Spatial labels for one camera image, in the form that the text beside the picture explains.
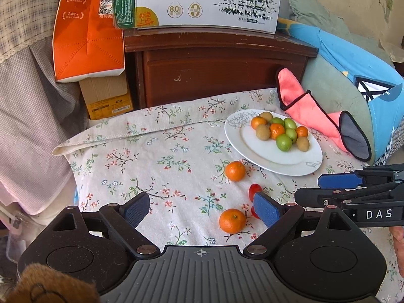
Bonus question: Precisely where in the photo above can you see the red cherry tomato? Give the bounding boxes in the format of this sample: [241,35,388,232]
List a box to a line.
[248,183,263,203]
[251,206,260,220]

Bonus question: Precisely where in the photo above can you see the brown longan plate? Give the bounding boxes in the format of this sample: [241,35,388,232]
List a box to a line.
[260,112,273,123]
[296,136,310,152]

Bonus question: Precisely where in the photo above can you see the green jujube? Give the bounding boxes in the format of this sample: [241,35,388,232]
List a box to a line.
[286,128,298,144]
[284,118,297,130]
[276,133,293,152]
[270,117,285,126]

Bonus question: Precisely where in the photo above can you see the small mandarin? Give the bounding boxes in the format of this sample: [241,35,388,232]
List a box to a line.
[225,161,246,182]

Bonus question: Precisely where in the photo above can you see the orange mandarin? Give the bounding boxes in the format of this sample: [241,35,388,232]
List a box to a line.
[269,123,285,140]

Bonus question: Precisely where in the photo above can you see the brown longan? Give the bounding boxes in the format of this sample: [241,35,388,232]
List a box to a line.
[256,124,271,141]

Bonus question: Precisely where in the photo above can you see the person right hand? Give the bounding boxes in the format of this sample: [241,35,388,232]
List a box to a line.
[389,226,404,277]

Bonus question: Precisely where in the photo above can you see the green jujube front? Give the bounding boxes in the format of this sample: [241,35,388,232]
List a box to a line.
[286,128,298,144]

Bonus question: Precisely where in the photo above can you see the floral tablecloth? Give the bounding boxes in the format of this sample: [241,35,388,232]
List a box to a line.
[51,87,404,302]

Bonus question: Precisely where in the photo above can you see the brown longan back plate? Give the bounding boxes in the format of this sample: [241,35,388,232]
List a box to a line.
[260,112,273,123]

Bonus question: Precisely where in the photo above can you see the mandarin back left plate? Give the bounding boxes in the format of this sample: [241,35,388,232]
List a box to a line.
[251,116,267,130]

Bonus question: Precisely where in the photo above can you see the blue plush pillow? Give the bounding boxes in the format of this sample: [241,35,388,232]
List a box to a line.
[277,18,403,166]

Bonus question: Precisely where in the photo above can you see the brown plush toy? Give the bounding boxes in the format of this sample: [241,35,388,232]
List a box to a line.
[1,263,101,303]

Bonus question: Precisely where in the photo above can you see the cardboard box yellow label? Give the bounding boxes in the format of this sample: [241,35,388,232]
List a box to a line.
[79,71,134,120]

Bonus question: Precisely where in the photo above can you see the checked curtain fabric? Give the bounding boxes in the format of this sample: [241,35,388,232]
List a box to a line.
[1,0,86,215]

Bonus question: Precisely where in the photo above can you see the dark wooden cabinet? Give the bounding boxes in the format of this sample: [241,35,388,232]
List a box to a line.
[124,28,318,108]

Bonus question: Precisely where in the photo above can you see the green cushion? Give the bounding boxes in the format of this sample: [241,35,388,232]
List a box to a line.
[288,0,394,67]

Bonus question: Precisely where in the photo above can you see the orange paper bag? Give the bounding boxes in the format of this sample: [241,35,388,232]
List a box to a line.
[53,0,125,83]

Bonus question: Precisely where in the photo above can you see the white milk carton box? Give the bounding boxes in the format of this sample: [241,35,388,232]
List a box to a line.
[113,0,281,34]

